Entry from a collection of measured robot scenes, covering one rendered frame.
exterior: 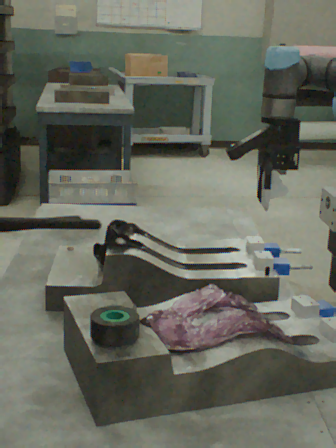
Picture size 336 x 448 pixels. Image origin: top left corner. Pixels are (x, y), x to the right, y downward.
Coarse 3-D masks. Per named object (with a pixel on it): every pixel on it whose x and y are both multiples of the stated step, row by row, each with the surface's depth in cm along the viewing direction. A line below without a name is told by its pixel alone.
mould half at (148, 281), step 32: (64, 256) 160; (128, 256) 141; (192, 256) 156; (224, 256) 156; (64, 288) 142; (96, 288) 143; (128, 288) 143; (160, 288) 143; (192, 288) 143; (224, 288) 144; (256, 288) 144
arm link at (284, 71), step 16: (272, 48) 145; (288, 48) 144; (272, 64) 145; (288, 64) 145; (304, 64) 149; (272, 80) 146; (288, 80) 146; (304, 80) 150; (272, 96) 147; (288, 96) 147
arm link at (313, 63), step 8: (304, 56) 152; (312, 56) 153; (312, 64) 151; (320, 64) 149; (312, 72) 150; (320, 72) 149; (312, 80) 151; (320, 80) 150; (304, 88) 155; (312, 88) 153; (320, 88) 152
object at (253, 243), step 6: (246, 240) 161; (252, 240) 159; (258, 240) 159; (246, 246) 161; (252, 246) 157; (258, 246) 157; (264, 246) 158; (270, 246) 159; (276, 246) 159; (252, 252) 158; (270, 252) 158; (276, 252) 159; (282, 252) 160; (288, 252) 160; (294, 252) 160; (300, 252) 160
